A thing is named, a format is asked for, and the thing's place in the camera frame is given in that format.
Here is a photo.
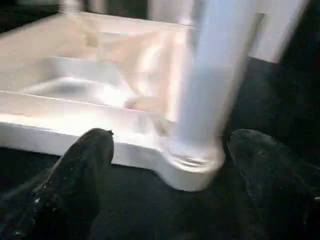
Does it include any black plastic mat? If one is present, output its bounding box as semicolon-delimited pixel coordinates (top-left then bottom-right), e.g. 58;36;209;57
0;0;320;240

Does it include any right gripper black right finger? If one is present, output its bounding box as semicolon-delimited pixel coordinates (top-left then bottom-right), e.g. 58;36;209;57
227;129;320;240

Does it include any white plastic table top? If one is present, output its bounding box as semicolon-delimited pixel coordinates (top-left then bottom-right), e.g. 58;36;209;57
0;10;226;193

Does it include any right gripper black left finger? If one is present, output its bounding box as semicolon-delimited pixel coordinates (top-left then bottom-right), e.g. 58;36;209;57
0;128;116;240

